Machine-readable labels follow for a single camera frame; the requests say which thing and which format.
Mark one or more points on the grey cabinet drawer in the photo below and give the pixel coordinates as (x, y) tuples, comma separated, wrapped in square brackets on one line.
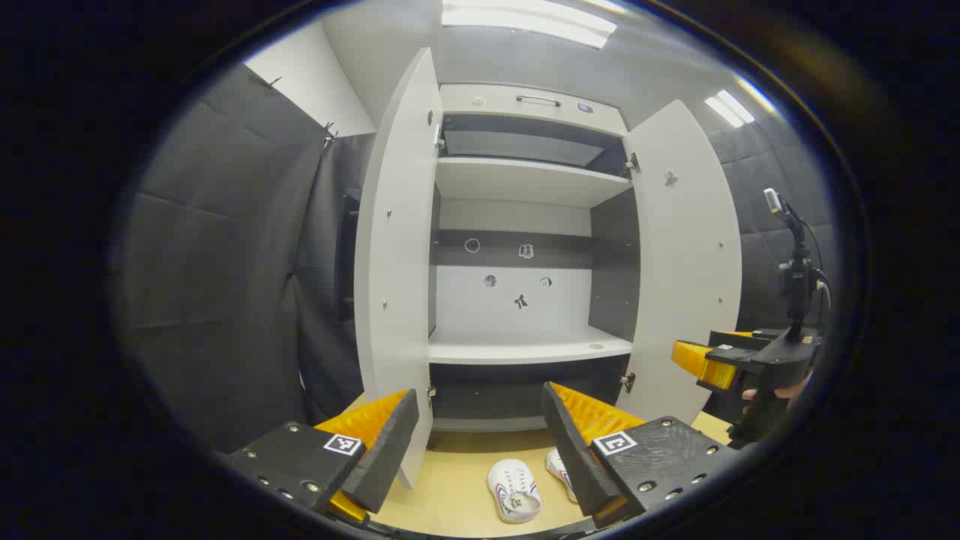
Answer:
[(495, 101)]

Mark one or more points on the white canvas shoe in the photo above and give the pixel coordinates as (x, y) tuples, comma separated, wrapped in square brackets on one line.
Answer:
[(514, 491), (561, 469)]

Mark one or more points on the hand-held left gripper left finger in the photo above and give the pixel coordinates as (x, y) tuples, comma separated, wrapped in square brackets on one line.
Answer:
[(386, 457)]

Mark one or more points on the black backdrop cloth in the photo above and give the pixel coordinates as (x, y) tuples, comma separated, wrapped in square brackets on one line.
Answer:
[(210, 285), (750, 225)]

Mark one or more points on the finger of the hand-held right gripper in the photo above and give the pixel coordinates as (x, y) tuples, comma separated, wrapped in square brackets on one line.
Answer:
[(694, 358), (739, 339)]

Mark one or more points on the grey shoe cabinet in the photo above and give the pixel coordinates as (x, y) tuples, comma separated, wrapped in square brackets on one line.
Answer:
[(517, 180)]

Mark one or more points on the large ceiling light panel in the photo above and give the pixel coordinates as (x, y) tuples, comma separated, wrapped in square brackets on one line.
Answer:
[(525, 21)]

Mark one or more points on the grey shoe cabinet door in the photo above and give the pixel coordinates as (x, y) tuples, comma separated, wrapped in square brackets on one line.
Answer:
[(686, 285), (394, 285)]

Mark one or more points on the small ceiling light panel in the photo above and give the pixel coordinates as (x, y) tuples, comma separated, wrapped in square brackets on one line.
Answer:
[(729, 109)]

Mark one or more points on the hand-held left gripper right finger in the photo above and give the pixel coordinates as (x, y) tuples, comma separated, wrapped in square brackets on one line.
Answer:
[(574, 457)]

